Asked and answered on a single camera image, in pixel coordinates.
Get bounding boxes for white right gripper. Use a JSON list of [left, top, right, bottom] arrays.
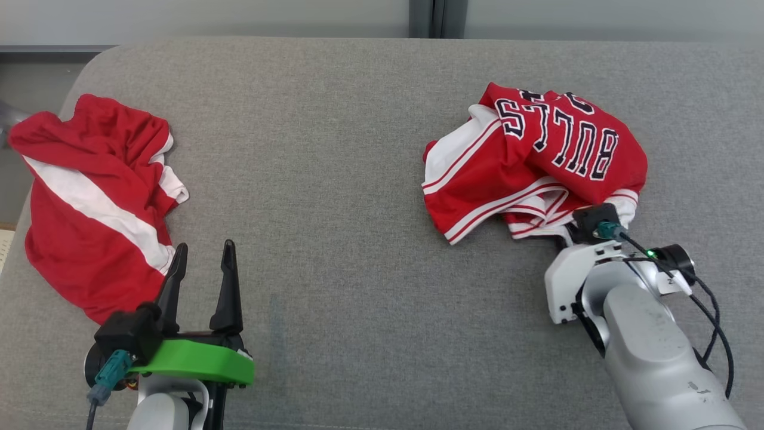
[[544, 239, 629, 326]]

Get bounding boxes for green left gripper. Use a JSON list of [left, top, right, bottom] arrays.
[[128, 239, 256, 387]]

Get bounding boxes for red Bulls basketball jersey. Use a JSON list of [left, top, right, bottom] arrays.
[[421, 82, 649, 246]]

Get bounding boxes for red shorts with white stripe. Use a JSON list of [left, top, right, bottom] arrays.
[[7, 93, 190, 325]]

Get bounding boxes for grey fabric sofa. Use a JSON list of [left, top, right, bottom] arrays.
[[0, 37, 764, 430]]

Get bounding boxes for grey metal tube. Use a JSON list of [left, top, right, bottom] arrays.
[[0, 99, 27, 150]]

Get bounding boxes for right cable with teal plug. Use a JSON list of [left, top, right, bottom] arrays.
[[594, 221, 736, 400]]

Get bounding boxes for cable with teal plug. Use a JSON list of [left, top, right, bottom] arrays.
[[85, 349, 134, 430], [594, 221, 736, 400]]

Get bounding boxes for white cable label tag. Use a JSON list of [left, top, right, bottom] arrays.
[[657, 272, 694, 297]]

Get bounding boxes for left cable with teal plug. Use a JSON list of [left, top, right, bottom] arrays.
[[85, 349, 134, 430]]

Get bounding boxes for grey horizontal frame rail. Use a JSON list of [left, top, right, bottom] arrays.
[[0, 45, 117, 56]]

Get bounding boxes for grey metal frame post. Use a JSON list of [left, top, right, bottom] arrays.
[[409, 0, 467, 40]]

